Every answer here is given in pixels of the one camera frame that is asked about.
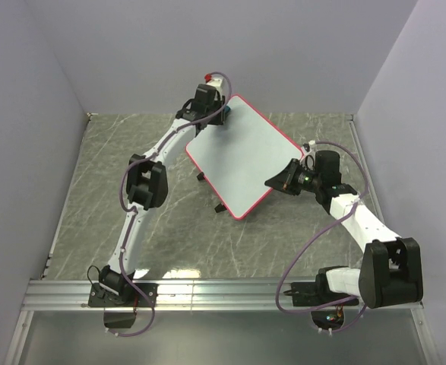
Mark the aluminium mounting rail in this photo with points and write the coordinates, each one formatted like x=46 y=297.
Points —
x=172 y=295

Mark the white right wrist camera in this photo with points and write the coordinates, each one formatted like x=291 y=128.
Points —
x=309 y=148

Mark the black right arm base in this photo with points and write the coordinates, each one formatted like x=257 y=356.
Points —
x=310 y=294

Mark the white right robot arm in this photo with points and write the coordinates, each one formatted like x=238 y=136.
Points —
x=391 y=269

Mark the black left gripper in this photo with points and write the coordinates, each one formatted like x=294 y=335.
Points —
x=294 y=182

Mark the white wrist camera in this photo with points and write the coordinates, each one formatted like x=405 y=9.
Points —
x=216 y=81
x=309 y=148

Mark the pink framed whiteboard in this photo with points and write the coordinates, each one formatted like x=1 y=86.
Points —
x=238 y=157

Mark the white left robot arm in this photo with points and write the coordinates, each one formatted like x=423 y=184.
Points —
x=146 y=189

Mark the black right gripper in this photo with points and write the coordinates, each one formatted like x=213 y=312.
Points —
x=206 y=101

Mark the wire whiteboard stand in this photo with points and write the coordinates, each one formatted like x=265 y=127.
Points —
x=210 y=195

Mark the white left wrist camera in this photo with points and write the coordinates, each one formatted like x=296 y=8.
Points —
x=216 y=81

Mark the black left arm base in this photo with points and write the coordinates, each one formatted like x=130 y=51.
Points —
x=119 y=313

